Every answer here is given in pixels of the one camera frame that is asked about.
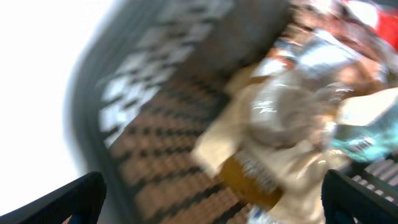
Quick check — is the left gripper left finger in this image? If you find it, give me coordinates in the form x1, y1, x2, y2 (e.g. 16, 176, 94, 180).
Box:
1, 171, 107, 224

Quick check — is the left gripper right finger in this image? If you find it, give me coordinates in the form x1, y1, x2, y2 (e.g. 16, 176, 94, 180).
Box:
322, 169, 397, 224

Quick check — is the teal small snack packet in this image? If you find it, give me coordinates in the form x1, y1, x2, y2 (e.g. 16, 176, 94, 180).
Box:
330, 105, 397, 162

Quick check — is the cream pouch with label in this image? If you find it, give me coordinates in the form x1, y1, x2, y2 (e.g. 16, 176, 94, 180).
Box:
193, 78, 397, 223

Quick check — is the grey plastic slotted basket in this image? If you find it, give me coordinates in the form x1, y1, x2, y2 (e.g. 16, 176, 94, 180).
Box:
70, 0, 397, 223

